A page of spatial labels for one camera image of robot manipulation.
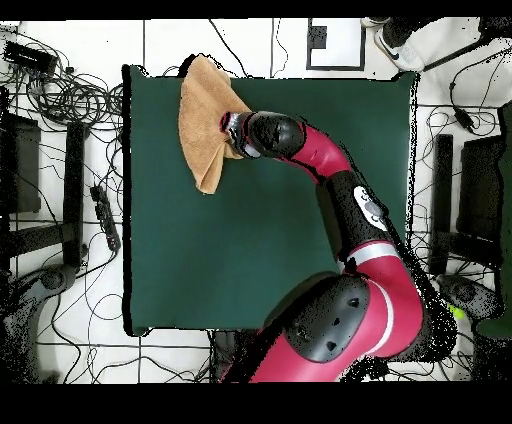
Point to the orange terry towel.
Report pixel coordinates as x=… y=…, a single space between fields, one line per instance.
x=200 y=128

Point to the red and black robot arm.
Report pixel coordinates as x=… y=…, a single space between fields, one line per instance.
x=320 y=156

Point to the dark green table cloth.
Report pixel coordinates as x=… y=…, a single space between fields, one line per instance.
x=240 y=248

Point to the black power strip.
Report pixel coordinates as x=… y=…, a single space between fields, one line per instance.
x=104 y=218

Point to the black metal stand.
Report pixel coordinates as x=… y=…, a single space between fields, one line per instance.
x=441 y=200
x=74 y=192

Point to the person's leg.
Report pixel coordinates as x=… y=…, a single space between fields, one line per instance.
x=404 y=30

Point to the black adapter box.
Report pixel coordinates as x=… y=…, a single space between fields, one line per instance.
x=30 y=58

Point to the black tripod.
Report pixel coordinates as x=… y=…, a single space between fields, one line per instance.
x=494 y=32

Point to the yellow-green small object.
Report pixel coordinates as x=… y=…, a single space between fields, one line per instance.
x=456 y=312

